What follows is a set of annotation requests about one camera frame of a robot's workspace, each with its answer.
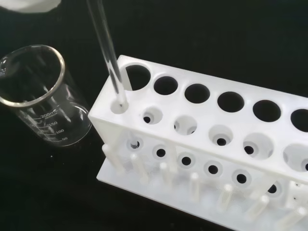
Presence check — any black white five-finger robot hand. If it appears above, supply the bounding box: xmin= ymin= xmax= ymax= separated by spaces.
xmin=0 ymin=0 xmax=62 ymax=13

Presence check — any white test tube rack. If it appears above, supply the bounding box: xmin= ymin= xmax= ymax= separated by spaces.
xmin=88 ymin=54 xmax=308 ymax=231

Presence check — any clear glass beaker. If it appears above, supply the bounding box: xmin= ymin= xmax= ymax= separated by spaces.
xmin=0 ymin=44 xmax=92 ymax=147

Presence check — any black bench cloth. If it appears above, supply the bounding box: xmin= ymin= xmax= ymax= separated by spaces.
xmin=0 ymin=0 xmax=308 ymax=231

